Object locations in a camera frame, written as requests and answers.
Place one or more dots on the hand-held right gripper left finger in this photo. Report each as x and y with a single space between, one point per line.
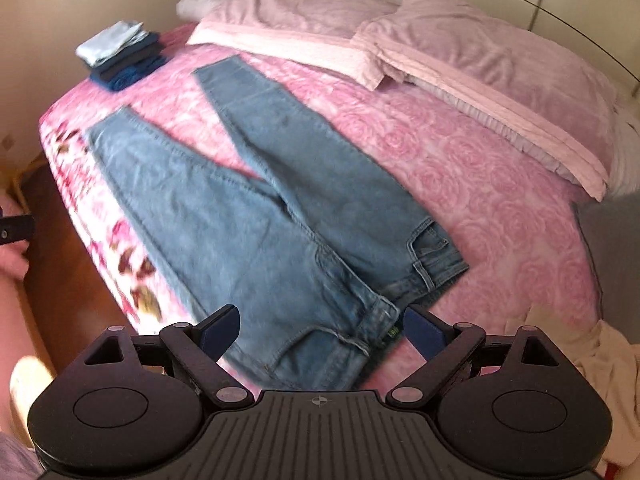
222 332

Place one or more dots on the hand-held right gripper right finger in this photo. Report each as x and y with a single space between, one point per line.
425 332

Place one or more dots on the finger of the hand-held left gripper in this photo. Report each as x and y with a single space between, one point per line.
17 229

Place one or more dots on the blue denim jeans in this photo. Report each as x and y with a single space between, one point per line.
225 220

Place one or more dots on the person's left hand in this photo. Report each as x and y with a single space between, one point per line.
11 264

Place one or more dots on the cream white garment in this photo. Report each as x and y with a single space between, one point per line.
610 355

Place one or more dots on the light blue folded garment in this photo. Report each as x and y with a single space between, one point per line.
107 42

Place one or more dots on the grey blue cushion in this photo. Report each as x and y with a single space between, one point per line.
615 250

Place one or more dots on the navy folded garment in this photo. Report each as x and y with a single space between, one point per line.
145 47

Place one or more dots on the striped lavender pillow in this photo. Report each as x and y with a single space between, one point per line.
627 155

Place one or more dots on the pink pillow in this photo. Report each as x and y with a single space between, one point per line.
500 60

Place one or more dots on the pink pillows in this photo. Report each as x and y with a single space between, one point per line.
290 15

